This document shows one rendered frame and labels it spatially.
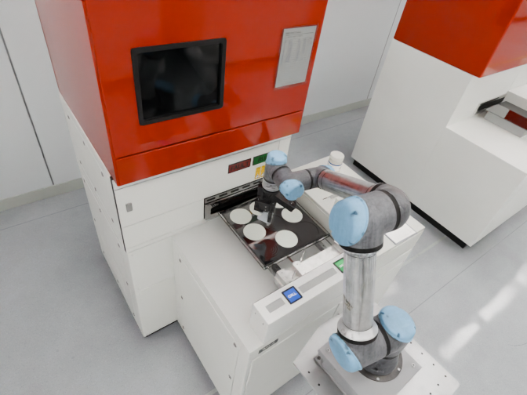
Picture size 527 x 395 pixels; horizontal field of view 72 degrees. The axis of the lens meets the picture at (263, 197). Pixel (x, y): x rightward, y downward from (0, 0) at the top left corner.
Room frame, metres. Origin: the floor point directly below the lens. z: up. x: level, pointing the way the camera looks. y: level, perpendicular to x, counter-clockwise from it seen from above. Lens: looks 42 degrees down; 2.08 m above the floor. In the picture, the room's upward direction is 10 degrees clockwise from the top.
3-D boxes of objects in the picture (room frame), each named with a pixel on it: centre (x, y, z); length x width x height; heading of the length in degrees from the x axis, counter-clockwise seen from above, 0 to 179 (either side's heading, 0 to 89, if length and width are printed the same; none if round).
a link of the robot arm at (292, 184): (1.00, -0.09, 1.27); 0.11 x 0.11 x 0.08; 32
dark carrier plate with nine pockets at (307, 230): (1.15, -0.06, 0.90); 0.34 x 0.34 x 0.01; 42
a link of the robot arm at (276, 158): (1.07, -0.03, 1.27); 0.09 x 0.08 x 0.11; 32
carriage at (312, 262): (0.97, -0.26, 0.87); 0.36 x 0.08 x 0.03; 132
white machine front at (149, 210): (1.19, 0.23, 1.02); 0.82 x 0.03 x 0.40; 132
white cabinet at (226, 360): (1.13, -0.19, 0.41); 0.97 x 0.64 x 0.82; 132
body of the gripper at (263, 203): (1.08, -0.02, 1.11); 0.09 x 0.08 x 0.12; 83
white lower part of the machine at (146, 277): (1.44, 0.46, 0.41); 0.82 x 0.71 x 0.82; 132
